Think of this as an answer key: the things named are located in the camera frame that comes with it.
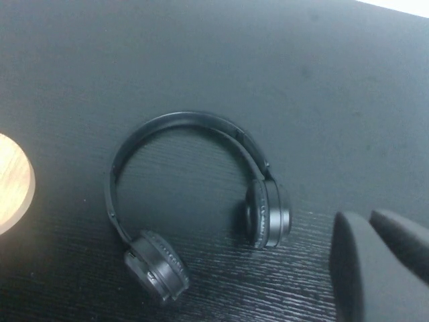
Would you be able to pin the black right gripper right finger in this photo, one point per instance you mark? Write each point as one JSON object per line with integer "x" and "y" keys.
{"x": 405, "y": 234}

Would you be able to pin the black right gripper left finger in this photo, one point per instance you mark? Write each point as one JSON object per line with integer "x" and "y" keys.
{"x": 368, "y": 268}

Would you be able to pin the black over-ear headphones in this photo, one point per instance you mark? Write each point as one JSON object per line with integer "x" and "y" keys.
{"x": 268, "y": 208}

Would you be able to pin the wooden peg headphone stand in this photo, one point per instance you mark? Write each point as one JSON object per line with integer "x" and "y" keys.
{"x": 13, "y": 188}

